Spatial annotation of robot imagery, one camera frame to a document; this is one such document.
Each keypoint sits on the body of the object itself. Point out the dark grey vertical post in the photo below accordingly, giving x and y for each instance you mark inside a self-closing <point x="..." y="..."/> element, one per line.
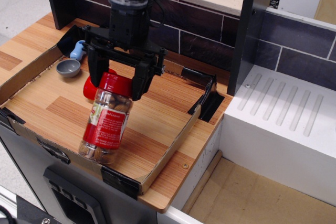
<point x="247" y="40"/>

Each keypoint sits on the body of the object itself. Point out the black oven control panel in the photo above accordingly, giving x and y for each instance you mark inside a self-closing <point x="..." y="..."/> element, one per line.
<point x="77" y="205"/>

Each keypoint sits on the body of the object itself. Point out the white ridged drainboard sink unit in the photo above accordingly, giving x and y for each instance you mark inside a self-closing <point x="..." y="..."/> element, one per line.
<point x="283" y="128"/>

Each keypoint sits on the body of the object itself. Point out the blue-handled grey measuring spoon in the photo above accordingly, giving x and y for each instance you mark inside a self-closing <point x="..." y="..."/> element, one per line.
<point x="71" y="67"/>

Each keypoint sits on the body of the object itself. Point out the cardboard fence with black tape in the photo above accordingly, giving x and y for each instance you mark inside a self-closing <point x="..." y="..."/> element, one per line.
<point x="160" y="135"/>

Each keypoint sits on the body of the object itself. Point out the red and white toy piece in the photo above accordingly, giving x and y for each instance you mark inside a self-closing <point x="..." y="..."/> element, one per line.
<point x="89" y="90"/>

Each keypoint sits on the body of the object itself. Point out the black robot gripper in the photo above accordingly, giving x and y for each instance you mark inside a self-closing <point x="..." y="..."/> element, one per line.
<point x="126" y="40"/>

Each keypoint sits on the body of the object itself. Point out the red-lidded basil spice bottle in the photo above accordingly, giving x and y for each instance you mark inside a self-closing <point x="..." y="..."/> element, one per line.
<point x="108" y="119"/>

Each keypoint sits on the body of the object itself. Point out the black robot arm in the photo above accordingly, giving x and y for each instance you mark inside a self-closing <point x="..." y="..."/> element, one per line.
<point x="126" y="41"/>

